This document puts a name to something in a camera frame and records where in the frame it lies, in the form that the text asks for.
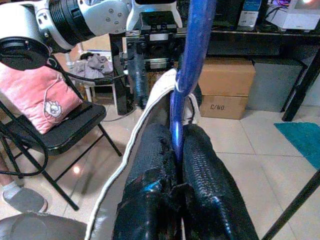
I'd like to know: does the large plain cardboard box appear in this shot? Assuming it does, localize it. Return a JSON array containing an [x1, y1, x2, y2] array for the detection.
[[198, 56, 256, 98]]

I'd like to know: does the teal floor mat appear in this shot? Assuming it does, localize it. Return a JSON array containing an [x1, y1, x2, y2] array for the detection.
[[274, 121, 320, 171]]

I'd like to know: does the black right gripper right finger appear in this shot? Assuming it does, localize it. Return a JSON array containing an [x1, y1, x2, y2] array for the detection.
[[174, 124, 260, 240]]

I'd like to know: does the printed cardboard box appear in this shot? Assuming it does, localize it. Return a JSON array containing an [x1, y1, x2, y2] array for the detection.
[[199, 94, 249, 121]]

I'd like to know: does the cream denim jacket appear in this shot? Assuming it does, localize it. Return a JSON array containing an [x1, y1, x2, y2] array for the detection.
[[84, 67, 201, 240]]

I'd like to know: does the black desk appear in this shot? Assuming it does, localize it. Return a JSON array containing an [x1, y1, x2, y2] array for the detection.
[[109, 0, 320, 123]]

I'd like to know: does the person's leg with white sock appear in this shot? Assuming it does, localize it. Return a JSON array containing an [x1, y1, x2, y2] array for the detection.
[[0, 157, 22, 195]]

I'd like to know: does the grey storage box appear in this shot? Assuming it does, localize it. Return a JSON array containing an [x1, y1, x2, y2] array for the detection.
[[246, 59, 305, 113]]

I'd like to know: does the black folding chair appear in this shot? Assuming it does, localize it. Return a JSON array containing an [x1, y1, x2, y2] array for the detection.
[[0, 53, 123, 211]]

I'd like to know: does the white flat box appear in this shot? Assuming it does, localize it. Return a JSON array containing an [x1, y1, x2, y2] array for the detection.
[[266, 0, 320, 31]]

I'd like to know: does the white plastic chair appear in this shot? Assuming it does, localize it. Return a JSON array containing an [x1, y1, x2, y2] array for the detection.
[[65, 51, 119, 107]]

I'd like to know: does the grey clothes pile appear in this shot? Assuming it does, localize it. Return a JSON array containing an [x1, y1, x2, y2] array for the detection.
[[74, 52, 113, 80]]

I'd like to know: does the grey slipper shoe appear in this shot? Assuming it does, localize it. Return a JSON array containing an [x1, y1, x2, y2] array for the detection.
[[1, 186, 49, 214]]

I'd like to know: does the black table leg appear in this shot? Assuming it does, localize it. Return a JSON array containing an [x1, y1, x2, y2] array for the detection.
[[261, 168, 320, 240]]

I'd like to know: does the purple wire hanger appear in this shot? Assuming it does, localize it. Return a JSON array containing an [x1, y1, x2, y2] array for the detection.
[[169, 0, 217, 165]]

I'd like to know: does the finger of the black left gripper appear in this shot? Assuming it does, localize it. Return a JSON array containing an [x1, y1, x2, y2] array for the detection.
[[128, 48, 149, 110]]

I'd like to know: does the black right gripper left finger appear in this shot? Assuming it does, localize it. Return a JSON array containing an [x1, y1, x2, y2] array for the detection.
[[112, 123, 184, 240]]

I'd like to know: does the pink pillow with print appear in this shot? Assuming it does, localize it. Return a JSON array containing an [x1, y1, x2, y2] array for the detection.
[[0, 64, 84, 135]]

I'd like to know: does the white and blue box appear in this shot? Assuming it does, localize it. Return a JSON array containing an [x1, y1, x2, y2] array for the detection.
[[238, 0, 263, 29]]

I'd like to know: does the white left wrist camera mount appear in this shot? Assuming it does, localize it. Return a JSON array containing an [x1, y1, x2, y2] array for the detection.
[[126, 0, 184, 28]]

